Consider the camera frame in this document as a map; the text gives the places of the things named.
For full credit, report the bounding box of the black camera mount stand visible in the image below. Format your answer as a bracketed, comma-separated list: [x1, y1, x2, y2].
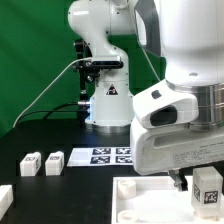
[73, 39, 99, 129]

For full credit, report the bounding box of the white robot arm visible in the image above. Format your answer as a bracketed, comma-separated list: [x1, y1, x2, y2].
[68, 0, 224, 188]

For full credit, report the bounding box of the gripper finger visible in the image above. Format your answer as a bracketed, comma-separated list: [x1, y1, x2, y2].
[168, 170, 188, 191]

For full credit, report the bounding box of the white cable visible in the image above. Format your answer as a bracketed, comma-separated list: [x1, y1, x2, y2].
[12, 57, 93, 129]

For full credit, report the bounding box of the white tag sheet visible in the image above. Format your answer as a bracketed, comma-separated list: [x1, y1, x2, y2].
[67, 147, 132, 167]

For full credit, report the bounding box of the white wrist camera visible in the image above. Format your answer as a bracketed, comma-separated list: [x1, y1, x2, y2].
[133, 80, 199, 129]

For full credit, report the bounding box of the black cable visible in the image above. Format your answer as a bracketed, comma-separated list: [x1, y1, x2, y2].
[19, 102, 81, 124]

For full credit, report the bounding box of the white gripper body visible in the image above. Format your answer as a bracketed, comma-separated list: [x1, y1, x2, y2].
[130, 118, 224, 175]

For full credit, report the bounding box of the white block left edge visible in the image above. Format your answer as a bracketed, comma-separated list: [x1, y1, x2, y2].
[0, 185, 13, 220]

